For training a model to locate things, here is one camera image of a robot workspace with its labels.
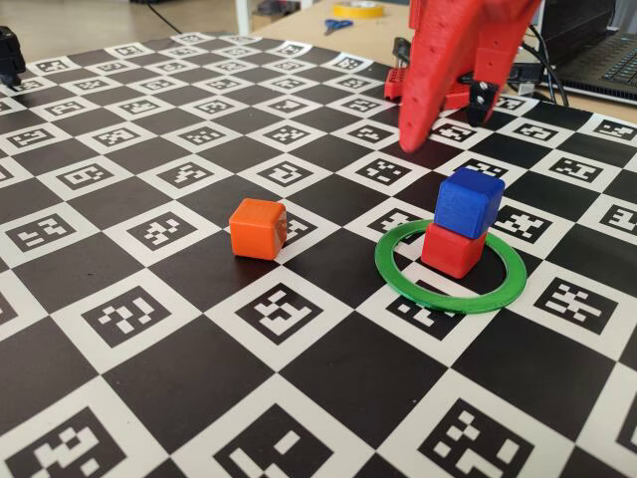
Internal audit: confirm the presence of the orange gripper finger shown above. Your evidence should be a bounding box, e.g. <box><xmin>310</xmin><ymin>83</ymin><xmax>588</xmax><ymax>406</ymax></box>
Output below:
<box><xmin>399</xmin><ymin>37</ymin><xmax>483</xmax><ymax>154</ymax></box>

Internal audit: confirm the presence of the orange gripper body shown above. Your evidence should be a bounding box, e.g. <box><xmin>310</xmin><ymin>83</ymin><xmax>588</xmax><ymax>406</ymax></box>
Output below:
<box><xmin>412</xmin><ymin>0</ymin><xmax>542</xmax><ymax>51</ymax></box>

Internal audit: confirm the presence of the blue cube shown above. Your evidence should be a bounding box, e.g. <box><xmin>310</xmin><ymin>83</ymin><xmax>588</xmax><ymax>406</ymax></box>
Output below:
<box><xmin>433</xmin><ymin>166</ymin><xmax>507</xmax><ymax>239</ymax></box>

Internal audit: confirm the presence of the red cube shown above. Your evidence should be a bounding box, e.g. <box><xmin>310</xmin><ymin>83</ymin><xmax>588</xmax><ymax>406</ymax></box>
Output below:
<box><xmin>421</xmin><ymin>221</ymin><xmax>485</xmax><ymax>279</ymax></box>

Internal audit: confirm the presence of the orange cube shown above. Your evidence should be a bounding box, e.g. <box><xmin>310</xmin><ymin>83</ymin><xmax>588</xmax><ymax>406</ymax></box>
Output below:
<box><xmin>228</xmin><ymin>197</ymin><xmax>288</xmax><ymax>260</ymax></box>

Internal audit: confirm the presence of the small black power adapter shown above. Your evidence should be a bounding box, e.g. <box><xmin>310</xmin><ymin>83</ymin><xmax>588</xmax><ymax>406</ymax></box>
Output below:
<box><xmin>512</xmin><ymin>62</ymin><xmax>541</xmax><ymax>96</ymax></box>

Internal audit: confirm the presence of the yellow tape roll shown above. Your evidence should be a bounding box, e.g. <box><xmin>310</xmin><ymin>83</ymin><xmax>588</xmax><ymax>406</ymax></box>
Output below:
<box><xmin>331</xmin><ymin>0</ymin><xmax>387</xmax><ymax>20</ymax></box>

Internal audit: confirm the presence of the black laptop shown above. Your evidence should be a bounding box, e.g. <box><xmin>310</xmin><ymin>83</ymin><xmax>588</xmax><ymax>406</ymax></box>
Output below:
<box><xmin>539</xmin><ymin>0</ymin><xmax>637</xmax><ymax>101</ymax></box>

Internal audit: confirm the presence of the white table leg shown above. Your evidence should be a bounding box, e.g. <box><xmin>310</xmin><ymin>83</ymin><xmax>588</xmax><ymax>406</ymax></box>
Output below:
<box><xmin>236</xmin><ymin>0</ymin><xmax>255</xmax><ymax>34</ymax></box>

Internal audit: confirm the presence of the black white marker checkerboard mat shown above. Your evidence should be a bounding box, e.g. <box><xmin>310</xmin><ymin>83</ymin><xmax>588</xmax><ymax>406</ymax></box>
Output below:
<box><xmin>0</xmin><ymin>30</ymin><xmax>637</xmax><ymax>478</ymax></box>

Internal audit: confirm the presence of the black tripod head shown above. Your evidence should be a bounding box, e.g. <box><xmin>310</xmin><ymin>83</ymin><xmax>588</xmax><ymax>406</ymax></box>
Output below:
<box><xmin>0</xmin><ymin>25</ymin><xmax>27</xmax><ymax>92</ymax></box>

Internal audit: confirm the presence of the thick black power cable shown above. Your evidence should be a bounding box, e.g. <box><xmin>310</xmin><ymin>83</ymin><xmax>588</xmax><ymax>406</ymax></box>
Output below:
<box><xmin>520</xmin><ymin>24</ymin><xmax>571</xmax><ymax>107</ymax></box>

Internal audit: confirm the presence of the green flat ring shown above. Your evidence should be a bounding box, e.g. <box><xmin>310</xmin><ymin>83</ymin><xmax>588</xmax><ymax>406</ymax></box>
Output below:
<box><xmin>373</xmin><ymin>218</ymin><xmax>528</xmax><ymax>315</ymax></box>

